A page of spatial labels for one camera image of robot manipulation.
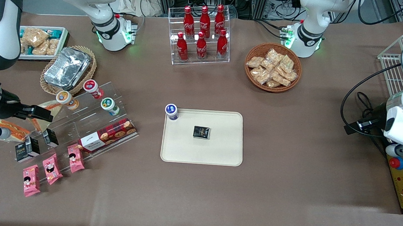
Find black Face packet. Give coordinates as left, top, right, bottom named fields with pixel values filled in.
left=192, top=125, right=211, bottom=140
left=42, top=127, right=60, bottom=149
left=14, top=135, right=42, bottom=164

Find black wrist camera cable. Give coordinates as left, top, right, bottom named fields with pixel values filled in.
left=339, top=59, right=403, bottom=140

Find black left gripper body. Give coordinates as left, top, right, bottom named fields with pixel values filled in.
left=344, top=110, right=388, bottom=138

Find aluminium foil container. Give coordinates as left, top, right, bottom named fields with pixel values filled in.
left=43, top=45, right=92, bottom=92

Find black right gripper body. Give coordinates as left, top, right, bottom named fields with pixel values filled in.
left=0, top=90, right=35, bottom=121

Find orange lid cup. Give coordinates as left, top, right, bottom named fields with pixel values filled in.
left=55, top=90, right=81, bottom=111

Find red cola bottle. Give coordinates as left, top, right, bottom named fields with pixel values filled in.
left=182, top=6, right=196, bottom=39
left=213, top=4, right=227, bottom=37
left=215, top=29, right=229, bottom=60
left=195, top=31, right=209, bottom=60
left=175, top=32, right=190, bottom=62
left=198, top=5, right=213, bottom=39

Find red plaid cookie box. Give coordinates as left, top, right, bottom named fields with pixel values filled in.
left=77, top=115, right=138, bottom=157

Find black base cable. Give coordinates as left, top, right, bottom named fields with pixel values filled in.
left=252, top=17, right=294, bottom=41
left=133, top=0, right=161, bottom=33

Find clear acrylic bottle rack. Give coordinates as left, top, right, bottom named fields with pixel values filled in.
left=165, top=5, right=234, bottom=70

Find black equipment rack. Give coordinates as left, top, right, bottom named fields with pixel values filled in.
left=154, top=0, right=303, bottom=23

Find clear acrylic stepped stand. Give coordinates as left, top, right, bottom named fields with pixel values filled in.
left=23, top=76, right=143, bottom=191

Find round brown wicker basket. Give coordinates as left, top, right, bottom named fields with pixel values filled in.
left=242, top=41, right=304, bottom=95

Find green lid cup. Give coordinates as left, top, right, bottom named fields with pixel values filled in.
left=100, top=97, right=121, bottom=117

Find cream plastic serving tray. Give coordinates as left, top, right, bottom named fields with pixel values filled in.
left=160, top=106, right=247, bottom=167

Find white rectangular snack tray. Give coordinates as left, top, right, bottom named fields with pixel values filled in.
left=17, top=24, right=69, bottom=63

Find red lid cup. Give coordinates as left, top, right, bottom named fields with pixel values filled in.
left=82, top=79, right=105, bottom=100

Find pink cartoon girl snack pack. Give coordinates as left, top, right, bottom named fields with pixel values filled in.
left=41, top=152, right=65, bottom=186
left=21, top=163, right=42, bottom=198
left=65, top=143, right=87, bottom=175

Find white wire rack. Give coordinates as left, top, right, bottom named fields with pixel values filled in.
left=374, top=32, right=403, bottom=98

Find shallow light wicker basket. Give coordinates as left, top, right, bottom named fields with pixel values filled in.
left=39, top=43, right=99, bottom=98

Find blue lid cup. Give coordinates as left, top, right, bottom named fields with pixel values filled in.
left=164, top=103, right=180, bottom=121

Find beige cloth bag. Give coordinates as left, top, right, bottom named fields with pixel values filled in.
left=115, top=0, right=165, bottom=19

